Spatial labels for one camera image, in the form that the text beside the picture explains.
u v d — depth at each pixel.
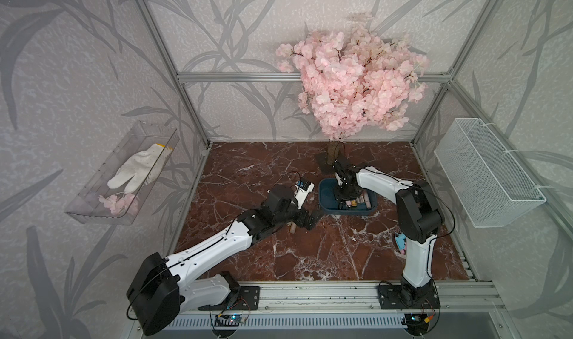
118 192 0.61
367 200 0.96
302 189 0.67
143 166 0.69
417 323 0.72
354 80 0.60
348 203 0.96
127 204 0.56
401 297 0.72
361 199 0.96
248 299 0.73
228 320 0.72
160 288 0.39
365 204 0.96
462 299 0.75
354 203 0.95
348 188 0.82
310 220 0.68
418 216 0.52
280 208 0.58
